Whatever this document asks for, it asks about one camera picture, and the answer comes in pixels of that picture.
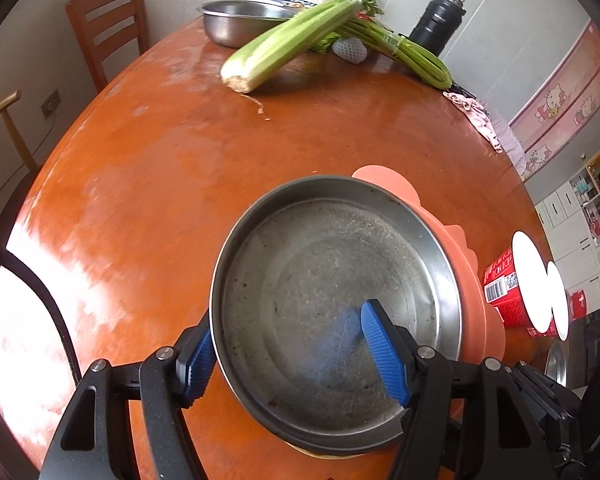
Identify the grey wall socket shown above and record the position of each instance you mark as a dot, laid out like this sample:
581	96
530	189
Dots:
51	104

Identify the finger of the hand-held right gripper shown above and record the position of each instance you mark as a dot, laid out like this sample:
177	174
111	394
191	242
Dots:
550	395

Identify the light wooden armchair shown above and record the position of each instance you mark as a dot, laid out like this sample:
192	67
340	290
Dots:
10	210

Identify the shiny steel bowl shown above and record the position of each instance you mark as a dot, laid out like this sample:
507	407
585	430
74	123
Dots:
555	362

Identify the red instant noodle bowl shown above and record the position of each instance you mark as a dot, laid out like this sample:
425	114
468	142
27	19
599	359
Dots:
502	285
557	300

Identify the large steel basin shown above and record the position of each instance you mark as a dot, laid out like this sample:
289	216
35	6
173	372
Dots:
230	25

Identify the thin celery bunch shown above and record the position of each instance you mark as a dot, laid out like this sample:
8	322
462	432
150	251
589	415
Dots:
415	57

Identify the purple garment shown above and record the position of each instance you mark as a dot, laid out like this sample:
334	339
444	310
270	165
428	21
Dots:
512	145

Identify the pink cartoon cat wardrobe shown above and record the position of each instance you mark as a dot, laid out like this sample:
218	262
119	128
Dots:
565	105

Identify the black thermos bottle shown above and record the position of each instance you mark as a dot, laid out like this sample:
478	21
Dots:
432	25

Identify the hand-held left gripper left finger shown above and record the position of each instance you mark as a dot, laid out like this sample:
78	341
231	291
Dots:
200	367

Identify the fruit in foam net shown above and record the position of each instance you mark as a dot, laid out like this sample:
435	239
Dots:
350	50

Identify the round metal pan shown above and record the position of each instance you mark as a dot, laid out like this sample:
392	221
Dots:
305	280

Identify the blue patterned dish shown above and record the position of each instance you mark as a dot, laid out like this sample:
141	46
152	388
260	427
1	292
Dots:
280	0

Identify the thick celery bunch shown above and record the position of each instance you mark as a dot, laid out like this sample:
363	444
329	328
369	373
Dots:
280	45

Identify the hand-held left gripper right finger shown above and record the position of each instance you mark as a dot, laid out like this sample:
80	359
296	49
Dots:
385	355

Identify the white shelf cabinet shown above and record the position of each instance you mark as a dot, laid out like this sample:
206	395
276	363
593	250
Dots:
575	230

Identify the pink cloth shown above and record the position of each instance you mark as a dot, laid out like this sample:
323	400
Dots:
472	112

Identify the orange bear-face plate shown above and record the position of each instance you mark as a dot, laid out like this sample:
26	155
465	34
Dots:
472	285

